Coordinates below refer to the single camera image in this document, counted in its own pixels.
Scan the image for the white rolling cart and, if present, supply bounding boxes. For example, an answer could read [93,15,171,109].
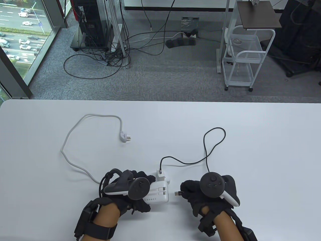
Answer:
[222,25,276,92]

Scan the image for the tangle of black floor cables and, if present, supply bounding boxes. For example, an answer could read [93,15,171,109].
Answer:
[63,0,181,79]

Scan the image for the black usb cable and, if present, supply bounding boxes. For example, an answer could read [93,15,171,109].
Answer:
[160,127,226,197]

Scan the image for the person's right hand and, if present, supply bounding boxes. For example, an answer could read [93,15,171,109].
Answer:
[180,179,238,236]

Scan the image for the person's left hand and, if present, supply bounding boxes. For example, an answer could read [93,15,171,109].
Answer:
[98,171,156,216]

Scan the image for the dark window pillar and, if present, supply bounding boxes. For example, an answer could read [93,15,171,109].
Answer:
[0,46,33,100]
[53,0,68,28]

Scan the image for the white power cord with plug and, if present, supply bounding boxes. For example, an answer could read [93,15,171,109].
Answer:
[61,114,132,185]

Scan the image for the white power strip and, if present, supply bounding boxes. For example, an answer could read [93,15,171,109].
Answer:
[147,175,172,186]

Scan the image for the black wrist camera with strap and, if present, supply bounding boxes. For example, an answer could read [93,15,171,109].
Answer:
[237,221,258,241]
[73,198,118,240]

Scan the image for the black rolling platform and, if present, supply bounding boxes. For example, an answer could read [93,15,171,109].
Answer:
[70,33,111,52]

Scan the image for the person's right forearm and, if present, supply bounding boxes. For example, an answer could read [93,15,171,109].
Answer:
[213,209,246,241]

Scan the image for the white long table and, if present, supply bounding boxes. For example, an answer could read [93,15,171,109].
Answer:
[124,0,237,11]

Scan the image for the silver aluminium frame post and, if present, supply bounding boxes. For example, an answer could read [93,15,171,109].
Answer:
[108,0,131,69]
[216,0,237,74]

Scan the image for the grey and white controller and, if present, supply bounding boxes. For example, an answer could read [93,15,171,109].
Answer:
[200,172,240,207]
[104,170,151,201]

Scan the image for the black glove cable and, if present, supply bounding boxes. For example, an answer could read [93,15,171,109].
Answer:
[232,210,244,227]
[99,169,123,200]

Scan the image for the black computer tower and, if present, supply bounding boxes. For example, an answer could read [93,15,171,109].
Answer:
[72,0,108,47]

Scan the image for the white battery pack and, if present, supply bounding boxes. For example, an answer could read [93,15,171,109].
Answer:
[142,182,169,204]

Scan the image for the brown board shelf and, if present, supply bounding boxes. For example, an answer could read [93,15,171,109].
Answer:
[237,1,282,30]

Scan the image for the black bulky equipment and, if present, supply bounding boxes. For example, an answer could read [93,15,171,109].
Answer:
[261,0,321,78]

